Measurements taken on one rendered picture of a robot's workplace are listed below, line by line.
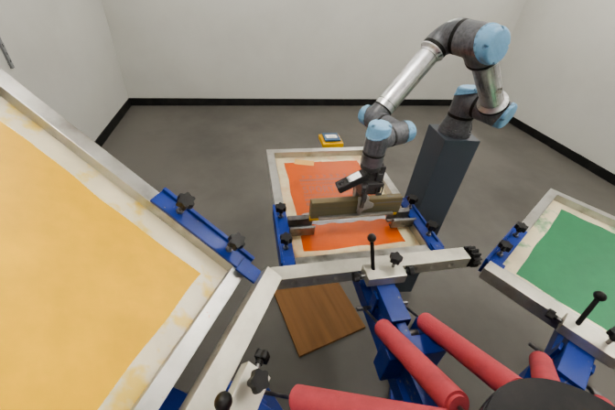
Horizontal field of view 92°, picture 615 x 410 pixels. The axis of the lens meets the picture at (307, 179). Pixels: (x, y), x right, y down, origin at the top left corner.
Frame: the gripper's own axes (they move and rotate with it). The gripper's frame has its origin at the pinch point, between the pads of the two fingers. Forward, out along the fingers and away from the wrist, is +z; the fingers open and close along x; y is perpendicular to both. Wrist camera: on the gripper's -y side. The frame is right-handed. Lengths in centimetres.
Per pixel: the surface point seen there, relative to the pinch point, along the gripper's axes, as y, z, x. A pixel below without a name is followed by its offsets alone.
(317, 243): -15.2, 11.8, -5.5
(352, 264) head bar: -8.0, 3.2, -23.2
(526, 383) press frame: 0, -25, -69
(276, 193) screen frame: -27.7, 8.4, 22.3
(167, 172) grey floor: -120, 108, 191
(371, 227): 9.1, 11.9, 0.7
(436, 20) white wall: 244, -22, 368
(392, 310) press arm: -1.7, 3.2, -40.0
